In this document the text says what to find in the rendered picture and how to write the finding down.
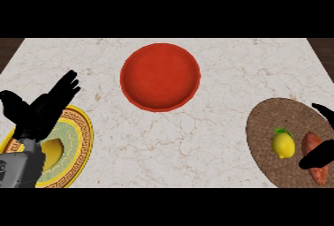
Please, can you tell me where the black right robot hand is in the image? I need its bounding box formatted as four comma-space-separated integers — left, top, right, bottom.
298, 102, 334, 170

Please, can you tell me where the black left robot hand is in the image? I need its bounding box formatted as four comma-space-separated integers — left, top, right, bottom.
0, 69, 83, 142

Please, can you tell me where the orange sweet potato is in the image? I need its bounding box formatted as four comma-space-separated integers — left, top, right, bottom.
301, 132, 330, 186

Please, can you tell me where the brown woven placemat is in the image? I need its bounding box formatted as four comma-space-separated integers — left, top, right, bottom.
246, 97, 334, 189

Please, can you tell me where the red bowl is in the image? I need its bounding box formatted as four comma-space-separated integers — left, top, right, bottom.
119, 42, 203, 113

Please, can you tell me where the yellow lemon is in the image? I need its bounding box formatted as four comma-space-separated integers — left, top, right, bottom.
273, 126, 298, 160

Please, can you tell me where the yellow patterned plate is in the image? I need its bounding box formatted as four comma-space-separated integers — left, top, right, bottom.
0, 104, 95, 189

